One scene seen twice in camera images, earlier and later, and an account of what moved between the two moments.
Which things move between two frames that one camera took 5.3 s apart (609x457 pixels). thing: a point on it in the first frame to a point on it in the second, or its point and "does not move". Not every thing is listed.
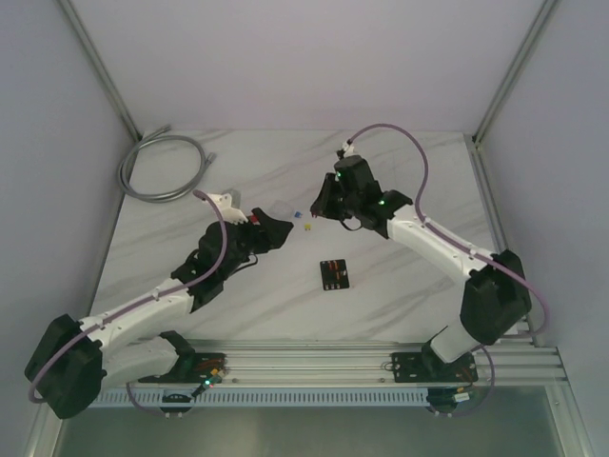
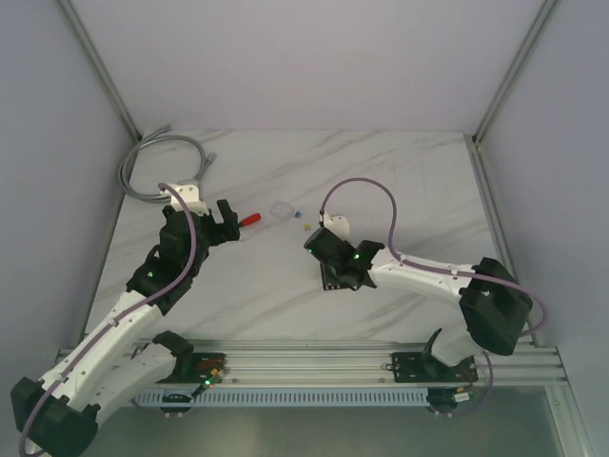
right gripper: [323, 206] to [329, 278]
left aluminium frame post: [71, 15] does not move
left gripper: [257, 228] to [215, 228]
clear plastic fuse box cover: [283, 210] does not move
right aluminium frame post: [530, 39] does not move
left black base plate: [190, 367] does not move
